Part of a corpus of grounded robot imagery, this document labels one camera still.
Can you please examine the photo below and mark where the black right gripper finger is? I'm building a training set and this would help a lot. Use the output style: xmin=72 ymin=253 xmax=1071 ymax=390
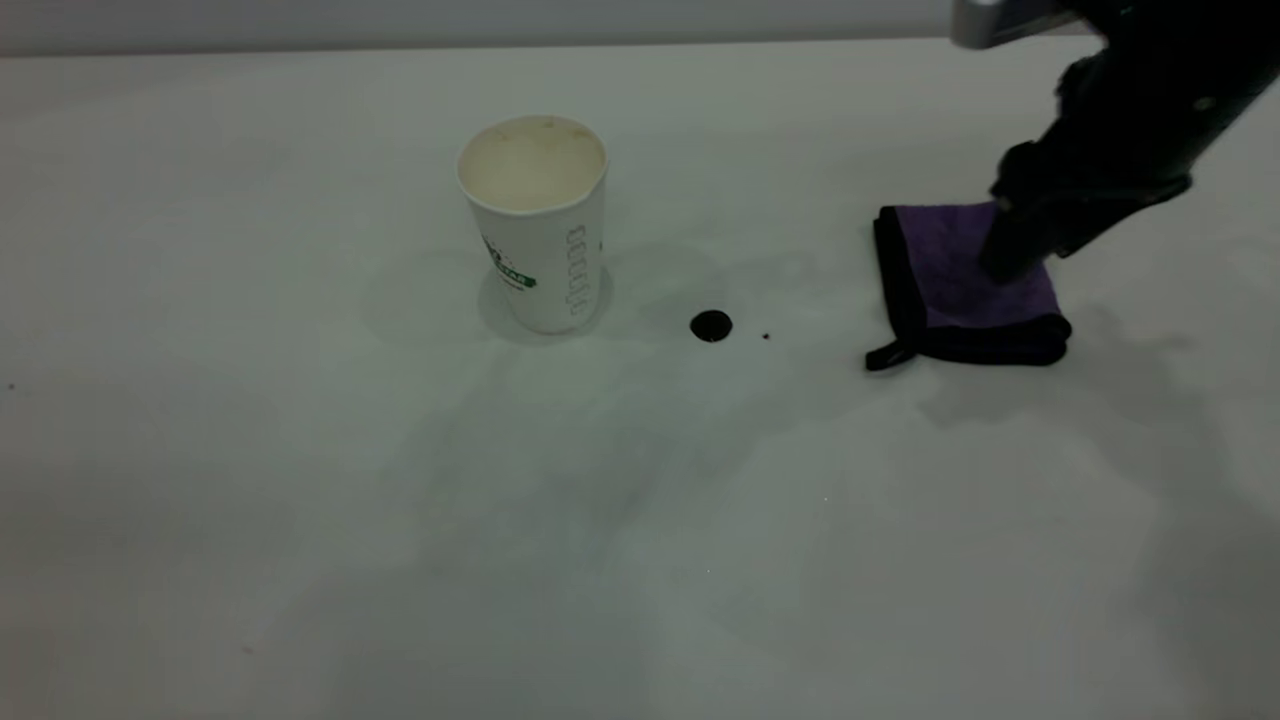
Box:
xmin=1052 ymin=176 xmax=1194 ymax=259
xmin=978 ymin=200 xmax=1063 ymax=284

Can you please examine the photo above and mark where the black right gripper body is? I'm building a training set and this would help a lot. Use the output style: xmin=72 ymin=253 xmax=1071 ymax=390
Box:
xmin=988 ymin=35 xmax=1280 ymax=211

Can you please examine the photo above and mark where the purple microfiber cloth black trim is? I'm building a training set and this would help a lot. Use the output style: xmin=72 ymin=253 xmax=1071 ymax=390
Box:
xmin=864 ymin=202 xmax=1073 ymax=373

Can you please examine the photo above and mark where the white paper coffee cup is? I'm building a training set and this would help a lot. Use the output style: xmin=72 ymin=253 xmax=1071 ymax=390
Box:
xmin=455 ymin=113 xmax=609 ymax=336

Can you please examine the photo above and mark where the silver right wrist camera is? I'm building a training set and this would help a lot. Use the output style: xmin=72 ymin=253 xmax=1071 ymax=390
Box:
xmin=950 ymin=0 xmax=1086 ymax=50

